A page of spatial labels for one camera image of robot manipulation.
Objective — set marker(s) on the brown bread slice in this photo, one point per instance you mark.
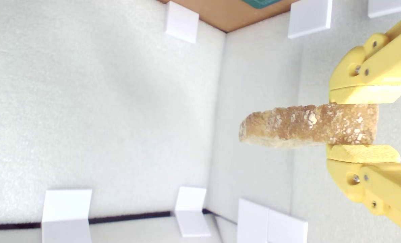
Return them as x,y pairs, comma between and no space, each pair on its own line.
305,125

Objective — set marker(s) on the green cutting mat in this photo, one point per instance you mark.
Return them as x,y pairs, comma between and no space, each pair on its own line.
261,3

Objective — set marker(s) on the white wall clip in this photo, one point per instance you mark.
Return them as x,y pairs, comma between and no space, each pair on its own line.
67,212
181,22
192,212
310,17

